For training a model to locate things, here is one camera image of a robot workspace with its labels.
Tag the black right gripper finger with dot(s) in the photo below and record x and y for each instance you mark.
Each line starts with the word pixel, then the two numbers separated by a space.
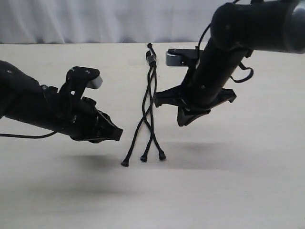
pixel 185 116
pixel 195 114

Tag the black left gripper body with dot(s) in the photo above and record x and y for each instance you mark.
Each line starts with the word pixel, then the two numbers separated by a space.
pixel 77 113

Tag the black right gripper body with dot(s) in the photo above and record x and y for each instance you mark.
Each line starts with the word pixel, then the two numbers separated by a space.
pixel 203 84

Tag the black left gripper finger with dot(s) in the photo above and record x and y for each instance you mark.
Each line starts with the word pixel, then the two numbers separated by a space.
pixel 106 126
pixel 104 137

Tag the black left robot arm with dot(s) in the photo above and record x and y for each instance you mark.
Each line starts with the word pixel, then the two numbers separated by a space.
pixel 21 99

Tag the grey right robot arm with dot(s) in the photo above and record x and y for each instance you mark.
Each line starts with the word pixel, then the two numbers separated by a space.
pixel 236 31

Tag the clear tape strip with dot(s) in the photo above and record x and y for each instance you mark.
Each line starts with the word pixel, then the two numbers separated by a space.
pixel 138 62

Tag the white backdrop curtain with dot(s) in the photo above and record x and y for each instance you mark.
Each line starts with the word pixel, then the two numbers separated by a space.
pixel 104 21

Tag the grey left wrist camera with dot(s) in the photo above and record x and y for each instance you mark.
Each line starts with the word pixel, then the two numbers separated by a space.
pixel 84 77

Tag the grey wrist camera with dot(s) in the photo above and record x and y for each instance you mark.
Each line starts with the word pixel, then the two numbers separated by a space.
pixel 181 57
pixel 84 77

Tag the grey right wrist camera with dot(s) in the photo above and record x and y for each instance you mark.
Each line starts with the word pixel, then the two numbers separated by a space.
pixel 181 57

